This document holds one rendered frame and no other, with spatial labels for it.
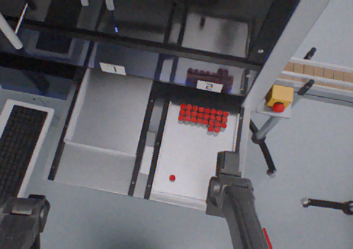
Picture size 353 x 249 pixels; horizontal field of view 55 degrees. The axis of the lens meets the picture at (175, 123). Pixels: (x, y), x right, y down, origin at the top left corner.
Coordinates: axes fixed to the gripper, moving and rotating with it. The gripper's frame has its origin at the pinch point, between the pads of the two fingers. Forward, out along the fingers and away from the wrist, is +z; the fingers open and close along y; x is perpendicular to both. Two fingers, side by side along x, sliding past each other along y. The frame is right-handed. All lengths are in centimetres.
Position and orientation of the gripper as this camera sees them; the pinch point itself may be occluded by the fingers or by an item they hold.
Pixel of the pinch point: (215, 200)
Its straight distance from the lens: 101.7
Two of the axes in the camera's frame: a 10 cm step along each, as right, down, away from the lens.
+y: 1.8, -9.3, 3.1
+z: -0.2, 3.2, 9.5
